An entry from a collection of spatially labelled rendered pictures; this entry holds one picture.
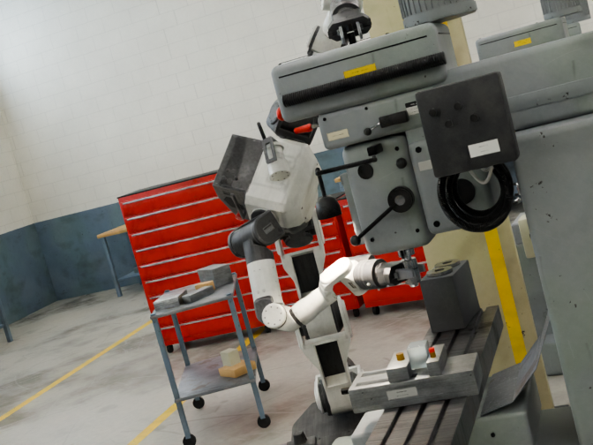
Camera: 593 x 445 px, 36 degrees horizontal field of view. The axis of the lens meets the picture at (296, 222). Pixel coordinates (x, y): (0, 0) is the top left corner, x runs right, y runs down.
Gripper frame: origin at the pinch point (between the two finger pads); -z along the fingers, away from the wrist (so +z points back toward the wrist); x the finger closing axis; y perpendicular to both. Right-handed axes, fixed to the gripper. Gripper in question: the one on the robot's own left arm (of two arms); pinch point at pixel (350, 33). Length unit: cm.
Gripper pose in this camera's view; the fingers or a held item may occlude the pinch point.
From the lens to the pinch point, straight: 262.0
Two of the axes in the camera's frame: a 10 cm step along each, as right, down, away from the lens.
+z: -0.6, -6.0, 8.0
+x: -9.6, 2.4, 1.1
